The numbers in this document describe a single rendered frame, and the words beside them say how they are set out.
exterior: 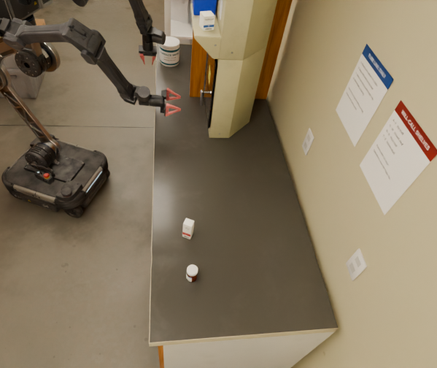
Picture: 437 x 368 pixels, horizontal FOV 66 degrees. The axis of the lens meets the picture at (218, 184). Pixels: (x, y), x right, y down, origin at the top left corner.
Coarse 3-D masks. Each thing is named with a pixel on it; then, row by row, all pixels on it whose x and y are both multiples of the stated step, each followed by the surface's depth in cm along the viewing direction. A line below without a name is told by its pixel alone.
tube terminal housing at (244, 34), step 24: (240, 0) 132; (264, 0) 138; (240, 24) 139; (264, 24) 149; (240, 48) 147; (264, 48) 162; (240, 72) 156; (216, 96) 165; (240, 96) 170; (216, 120) 177; (240, 120) 187
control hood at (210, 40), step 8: (192, 8) 157; (192, 16) 153; (216, 16) 155; (216, 24) 150; (200, 32) 143; (208, 32) 144; (216, 32) 145; (200, 40) 142; (208, 40) 143; (216, 40) 143; (208, 48) 145; (216, 48) 146; (216, 56) 149
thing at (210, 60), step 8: (208, 56) 178; (208, 64) 178; (216, 64) 153; (208, 72) 178; (208, 80) 178; (208, 88) 178; (208, 96) 178; (208, 104) 179; (208, 112) 179; (208, 120) 179; (208, 128) 182
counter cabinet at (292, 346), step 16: (288, 336) 127; (304, 336) 130; (320, 336) 132; (160, 352) 126; (176, 352) 128; (192, 352) 131; (208, 352) 133; (224, 352) 136; (240, 352) 139; (256, 352) 142; (272, 352) 145; (288, 352) 148; (304, 352) 151
